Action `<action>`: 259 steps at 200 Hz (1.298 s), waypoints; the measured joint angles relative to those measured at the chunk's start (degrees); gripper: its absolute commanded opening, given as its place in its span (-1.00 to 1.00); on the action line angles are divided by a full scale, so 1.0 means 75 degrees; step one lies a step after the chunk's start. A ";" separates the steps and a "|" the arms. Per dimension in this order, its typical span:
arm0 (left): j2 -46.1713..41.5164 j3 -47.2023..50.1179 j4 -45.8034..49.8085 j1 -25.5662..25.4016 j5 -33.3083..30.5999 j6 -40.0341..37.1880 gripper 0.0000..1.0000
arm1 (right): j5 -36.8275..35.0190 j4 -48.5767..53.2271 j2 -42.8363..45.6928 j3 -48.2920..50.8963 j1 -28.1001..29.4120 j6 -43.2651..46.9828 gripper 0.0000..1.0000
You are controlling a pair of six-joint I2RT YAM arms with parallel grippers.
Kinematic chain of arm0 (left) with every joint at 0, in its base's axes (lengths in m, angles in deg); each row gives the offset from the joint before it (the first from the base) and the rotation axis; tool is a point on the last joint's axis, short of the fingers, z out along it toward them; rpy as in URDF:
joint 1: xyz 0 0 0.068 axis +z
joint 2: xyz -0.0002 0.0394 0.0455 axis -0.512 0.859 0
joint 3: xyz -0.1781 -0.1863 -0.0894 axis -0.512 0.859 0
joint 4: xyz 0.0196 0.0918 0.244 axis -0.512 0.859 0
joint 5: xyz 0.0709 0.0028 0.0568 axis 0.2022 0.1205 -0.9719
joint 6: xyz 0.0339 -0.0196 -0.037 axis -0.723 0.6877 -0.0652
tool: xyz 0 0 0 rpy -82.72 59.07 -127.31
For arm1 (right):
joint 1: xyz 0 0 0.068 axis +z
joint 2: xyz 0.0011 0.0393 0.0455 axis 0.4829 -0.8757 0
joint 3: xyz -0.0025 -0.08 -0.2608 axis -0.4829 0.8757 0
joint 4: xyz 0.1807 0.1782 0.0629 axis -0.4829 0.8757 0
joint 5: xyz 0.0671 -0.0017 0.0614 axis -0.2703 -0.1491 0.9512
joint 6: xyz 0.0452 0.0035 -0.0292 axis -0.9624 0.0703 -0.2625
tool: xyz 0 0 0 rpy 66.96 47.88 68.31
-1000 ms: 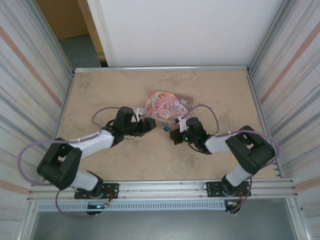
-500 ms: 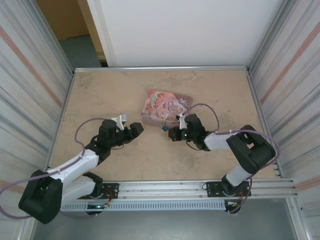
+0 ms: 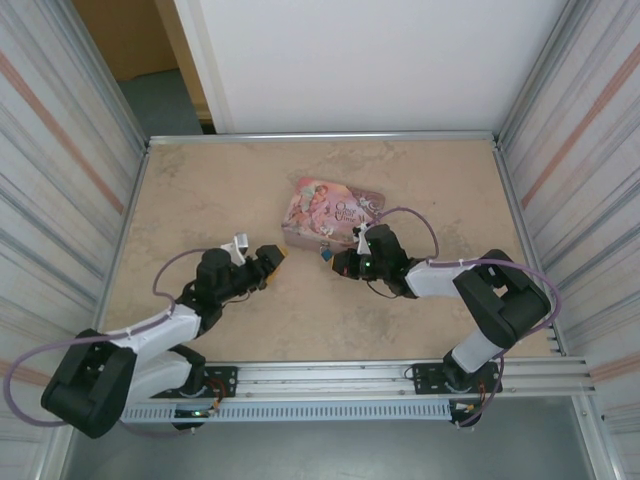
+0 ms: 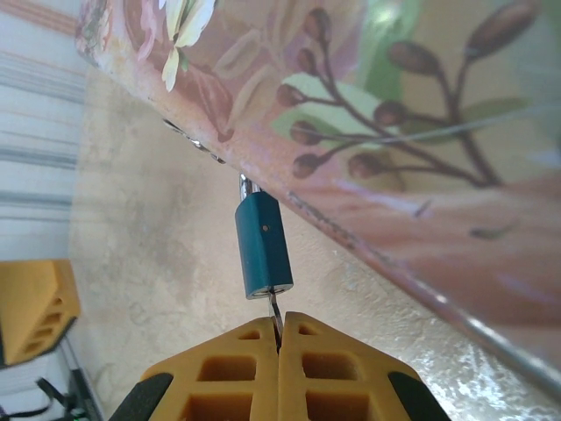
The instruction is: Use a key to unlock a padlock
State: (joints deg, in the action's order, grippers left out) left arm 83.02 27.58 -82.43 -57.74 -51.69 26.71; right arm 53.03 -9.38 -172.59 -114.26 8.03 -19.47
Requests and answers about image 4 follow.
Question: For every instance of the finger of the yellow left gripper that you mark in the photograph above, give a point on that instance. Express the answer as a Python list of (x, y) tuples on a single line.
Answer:
[(35, 307)]

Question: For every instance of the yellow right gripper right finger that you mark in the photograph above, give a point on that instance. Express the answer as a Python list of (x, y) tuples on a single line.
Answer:
[(333, 377)]

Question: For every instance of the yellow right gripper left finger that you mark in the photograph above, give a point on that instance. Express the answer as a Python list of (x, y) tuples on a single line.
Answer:
[(228, 377)]

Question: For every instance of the small teal padlock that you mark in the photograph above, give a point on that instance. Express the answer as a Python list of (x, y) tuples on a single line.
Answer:
[(263, 245)]

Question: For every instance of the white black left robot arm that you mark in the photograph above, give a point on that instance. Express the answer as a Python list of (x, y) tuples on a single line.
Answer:
[(19, 379)]

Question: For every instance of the pink illustrated tin box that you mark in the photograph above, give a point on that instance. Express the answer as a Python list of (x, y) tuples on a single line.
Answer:
[(350, 109)]

